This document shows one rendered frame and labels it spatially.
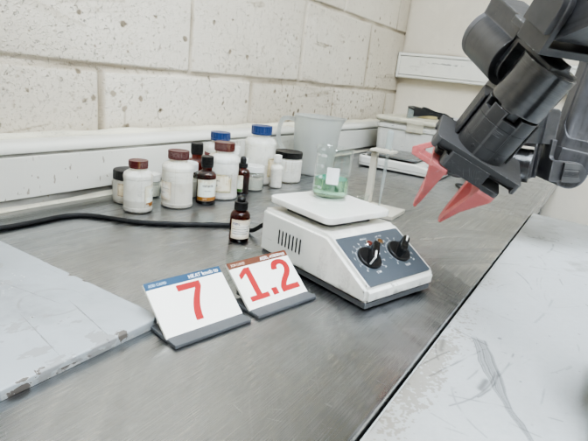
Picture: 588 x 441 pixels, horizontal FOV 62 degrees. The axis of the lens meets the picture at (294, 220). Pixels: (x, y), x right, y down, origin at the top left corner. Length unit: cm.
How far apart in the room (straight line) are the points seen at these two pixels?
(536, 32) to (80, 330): 48
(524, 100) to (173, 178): 57
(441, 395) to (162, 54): 84
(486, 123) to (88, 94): 68
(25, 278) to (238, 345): 25
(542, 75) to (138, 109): 75
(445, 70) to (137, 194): 148
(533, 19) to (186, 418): 43
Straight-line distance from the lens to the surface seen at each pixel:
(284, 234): 65
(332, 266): 59
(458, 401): 46
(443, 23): 215
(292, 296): 57
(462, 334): 57
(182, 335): 48
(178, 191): 88
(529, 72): 53
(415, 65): 211
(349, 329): 53
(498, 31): 58
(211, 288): 52
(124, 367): 45
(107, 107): 99
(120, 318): 50
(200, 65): 115
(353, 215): 62
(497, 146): 55
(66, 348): 46
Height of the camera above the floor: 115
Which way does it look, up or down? 16 degrees down
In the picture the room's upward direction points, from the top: 6 degrees clockwise
